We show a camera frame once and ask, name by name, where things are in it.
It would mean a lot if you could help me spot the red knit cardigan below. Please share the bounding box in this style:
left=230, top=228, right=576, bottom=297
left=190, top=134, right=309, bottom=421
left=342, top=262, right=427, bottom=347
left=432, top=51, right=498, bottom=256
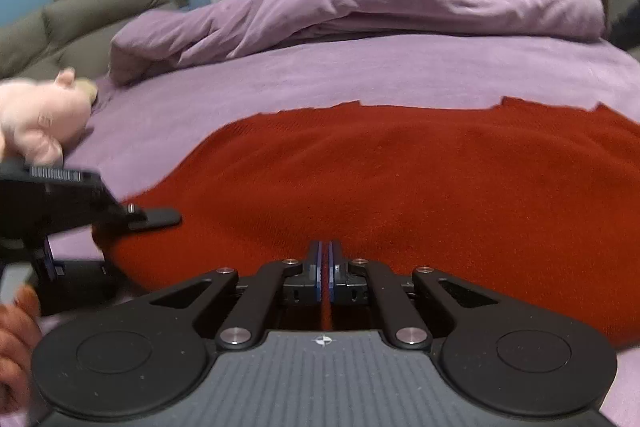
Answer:
left=102, top=96, right=640, bottom=351

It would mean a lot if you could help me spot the pink plush toy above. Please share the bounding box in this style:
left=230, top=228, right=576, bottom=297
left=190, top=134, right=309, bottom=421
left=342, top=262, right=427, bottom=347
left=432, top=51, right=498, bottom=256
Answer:
left=0, top=67, right=99, bottom=164

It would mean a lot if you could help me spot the black clothing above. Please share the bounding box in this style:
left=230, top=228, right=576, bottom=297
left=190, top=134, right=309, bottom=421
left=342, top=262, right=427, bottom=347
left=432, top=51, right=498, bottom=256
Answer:
left=607, top=6, right=640, bottom=54

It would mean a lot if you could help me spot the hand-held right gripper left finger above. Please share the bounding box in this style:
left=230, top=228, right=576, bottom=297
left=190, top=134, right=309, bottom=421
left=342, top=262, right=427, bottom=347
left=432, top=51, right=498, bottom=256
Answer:
left=147, top=241, right=324, bottom=354

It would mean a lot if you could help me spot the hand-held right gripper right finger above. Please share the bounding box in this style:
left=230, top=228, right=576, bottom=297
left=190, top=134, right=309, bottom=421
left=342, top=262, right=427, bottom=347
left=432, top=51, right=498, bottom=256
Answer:
left=327, top=241, right=502, bottom=352

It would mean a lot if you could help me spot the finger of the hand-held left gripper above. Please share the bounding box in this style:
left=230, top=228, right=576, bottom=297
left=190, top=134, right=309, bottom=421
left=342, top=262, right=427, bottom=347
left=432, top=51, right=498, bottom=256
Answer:
left=124, top=204, right=183, bottom=231

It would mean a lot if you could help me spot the grey sofa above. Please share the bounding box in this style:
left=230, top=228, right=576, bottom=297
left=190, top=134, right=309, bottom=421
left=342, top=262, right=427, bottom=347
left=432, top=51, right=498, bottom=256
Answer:
left=0, top=0, right=174, bottom=80

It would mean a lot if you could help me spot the purple duvet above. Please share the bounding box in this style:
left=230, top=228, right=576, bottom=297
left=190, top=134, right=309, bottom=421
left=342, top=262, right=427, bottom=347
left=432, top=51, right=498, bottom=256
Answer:
left=107, top=0, right=609, bottom=88

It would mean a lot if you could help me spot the person's left hand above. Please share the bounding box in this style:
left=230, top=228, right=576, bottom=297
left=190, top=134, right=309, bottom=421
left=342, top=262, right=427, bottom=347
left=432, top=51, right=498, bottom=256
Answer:
left=0, top=284, right=44, bottom=414

